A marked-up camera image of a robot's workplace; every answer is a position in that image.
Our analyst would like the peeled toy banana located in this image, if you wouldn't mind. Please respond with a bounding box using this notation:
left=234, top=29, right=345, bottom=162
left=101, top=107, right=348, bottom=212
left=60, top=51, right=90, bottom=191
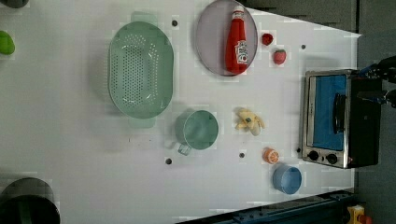
left=235, top=108, right=265, bottom=136

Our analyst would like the green plastic mug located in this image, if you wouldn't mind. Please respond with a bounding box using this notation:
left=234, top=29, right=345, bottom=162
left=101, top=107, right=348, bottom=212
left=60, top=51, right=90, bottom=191
left=175, top=110, right=219, bottom=156

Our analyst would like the red ketchup bottle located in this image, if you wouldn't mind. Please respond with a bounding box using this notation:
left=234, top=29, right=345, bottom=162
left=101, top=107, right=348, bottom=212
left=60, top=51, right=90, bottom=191
left=225, top=6, right=248, bottom=76

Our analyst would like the green plastic colander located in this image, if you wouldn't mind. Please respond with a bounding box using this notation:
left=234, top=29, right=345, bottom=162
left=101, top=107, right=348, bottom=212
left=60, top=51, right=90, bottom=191
left=107, top=11, right=174, bottom=129

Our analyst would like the grey round plate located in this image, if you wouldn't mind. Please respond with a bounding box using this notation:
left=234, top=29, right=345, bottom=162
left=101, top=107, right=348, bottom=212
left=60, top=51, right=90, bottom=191
left=195, top=0, right=259, bottom=76

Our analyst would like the toy orange half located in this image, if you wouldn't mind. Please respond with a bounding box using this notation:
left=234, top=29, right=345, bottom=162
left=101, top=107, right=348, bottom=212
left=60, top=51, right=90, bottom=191
left=262, top=148, right=279, bottom=164

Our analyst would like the pink toy strawberry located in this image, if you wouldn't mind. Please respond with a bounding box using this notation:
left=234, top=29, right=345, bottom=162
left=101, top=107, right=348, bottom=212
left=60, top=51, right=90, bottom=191
left=273, top=49, right=287, bottom=65

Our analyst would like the dark red toy strawberry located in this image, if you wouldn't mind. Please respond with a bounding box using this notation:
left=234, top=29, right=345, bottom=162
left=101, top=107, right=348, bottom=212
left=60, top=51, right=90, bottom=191
left=262, top=34, right=274, bottom=46

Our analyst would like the blue plastic bowl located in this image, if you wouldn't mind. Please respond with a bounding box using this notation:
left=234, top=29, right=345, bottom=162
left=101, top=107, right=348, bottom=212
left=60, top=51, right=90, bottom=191
left=273, top=164, right=302, bottom=195

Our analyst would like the silver black toaster oven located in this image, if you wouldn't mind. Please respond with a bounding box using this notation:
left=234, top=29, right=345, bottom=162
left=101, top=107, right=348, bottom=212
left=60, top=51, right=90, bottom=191
left=302, top=69, right=382, bottom=169

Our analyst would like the black cylinder cup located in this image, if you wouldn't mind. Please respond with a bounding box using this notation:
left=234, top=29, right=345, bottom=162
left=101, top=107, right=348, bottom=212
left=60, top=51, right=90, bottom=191
left=1, top=177, right=61, bottom=224

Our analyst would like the green bottle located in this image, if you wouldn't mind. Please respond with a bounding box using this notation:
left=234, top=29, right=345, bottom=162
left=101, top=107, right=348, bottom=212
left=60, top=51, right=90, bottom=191
left=0, top=31, right=15, bottom=55

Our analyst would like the blue metal frame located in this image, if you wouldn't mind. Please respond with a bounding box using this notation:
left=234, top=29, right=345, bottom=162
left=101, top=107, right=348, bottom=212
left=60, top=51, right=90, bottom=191
left=178, top=190, right=357, bottom=224

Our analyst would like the black blue camera mount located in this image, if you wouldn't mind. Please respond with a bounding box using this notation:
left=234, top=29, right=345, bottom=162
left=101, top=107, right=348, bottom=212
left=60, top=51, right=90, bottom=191
left=357, top=56, right=396, bottom=108

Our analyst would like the dark cylinder post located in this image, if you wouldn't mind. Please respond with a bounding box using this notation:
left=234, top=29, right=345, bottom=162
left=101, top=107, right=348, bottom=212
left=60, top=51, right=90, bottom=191
left=0, top=0, right=29, bottom=8

